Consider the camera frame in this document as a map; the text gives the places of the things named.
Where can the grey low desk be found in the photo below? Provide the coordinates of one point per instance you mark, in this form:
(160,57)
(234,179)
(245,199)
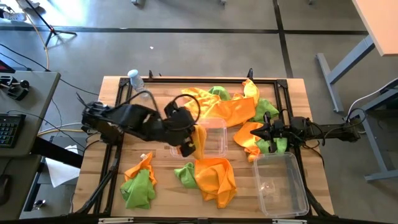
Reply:
(18,186)

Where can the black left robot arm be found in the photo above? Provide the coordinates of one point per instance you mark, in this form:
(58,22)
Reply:
(130,118)

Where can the grey metal desk frame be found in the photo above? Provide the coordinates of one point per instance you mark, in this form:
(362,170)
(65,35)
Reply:
(374,149)

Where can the black aluminium table frame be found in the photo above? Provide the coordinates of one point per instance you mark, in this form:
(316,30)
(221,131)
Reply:
(186,80)

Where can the small metal caster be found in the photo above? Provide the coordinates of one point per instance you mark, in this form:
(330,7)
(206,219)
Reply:
(38,204)

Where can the grey metal desk leg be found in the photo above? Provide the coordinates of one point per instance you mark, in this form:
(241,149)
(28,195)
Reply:
(330,84)

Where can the black tripod stand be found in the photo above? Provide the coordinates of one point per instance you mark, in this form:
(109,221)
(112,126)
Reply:
(52,31)

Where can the black clamp tool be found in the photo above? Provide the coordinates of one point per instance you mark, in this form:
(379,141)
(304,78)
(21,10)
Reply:
(15,88)

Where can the orange towel with white tag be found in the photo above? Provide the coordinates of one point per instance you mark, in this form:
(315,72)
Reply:
(136,169)

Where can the black desk crossbar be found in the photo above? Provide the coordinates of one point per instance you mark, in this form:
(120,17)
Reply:
(56,152)

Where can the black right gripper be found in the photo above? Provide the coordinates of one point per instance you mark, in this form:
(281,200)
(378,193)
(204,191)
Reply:
(278,130)

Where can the white paper sheet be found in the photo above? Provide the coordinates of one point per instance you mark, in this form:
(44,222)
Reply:
(59,171)

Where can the black keyboard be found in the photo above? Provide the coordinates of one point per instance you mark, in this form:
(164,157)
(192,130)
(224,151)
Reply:
(11,130)

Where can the grey side desk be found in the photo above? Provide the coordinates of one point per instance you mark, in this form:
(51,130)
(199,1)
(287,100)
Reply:
(34,91)

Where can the white label strip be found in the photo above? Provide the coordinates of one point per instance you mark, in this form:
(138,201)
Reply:
(289,221)
(115,220)

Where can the clear water bottle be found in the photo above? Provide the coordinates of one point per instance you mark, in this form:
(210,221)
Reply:
(136,81)

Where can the large clear plastic bin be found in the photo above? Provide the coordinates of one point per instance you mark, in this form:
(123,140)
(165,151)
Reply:
(280,186)

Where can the small clear plastic bin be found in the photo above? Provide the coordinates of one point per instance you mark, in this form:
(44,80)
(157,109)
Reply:
(216,137)

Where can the black frame clamp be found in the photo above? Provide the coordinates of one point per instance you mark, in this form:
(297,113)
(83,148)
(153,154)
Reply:
(150,74)
(250,73)

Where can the black computer mouse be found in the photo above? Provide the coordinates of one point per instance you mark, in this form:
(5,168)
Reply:
(4,189)

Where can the white floor object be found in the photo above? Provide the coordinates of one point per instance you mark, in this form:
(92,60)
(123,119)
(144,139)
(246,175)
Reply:
(14,16)
(29,3)

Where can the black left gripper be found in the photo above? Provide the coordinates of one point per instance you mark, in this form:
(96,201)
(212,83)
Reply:
(182,126)

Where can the black red-edged device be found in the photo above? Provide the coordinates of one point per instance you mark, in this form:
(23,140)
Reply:
(4,67)

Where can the light wooden desk top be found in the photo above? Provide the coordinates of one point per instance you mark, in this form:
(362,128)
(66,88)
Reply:
(379,25)

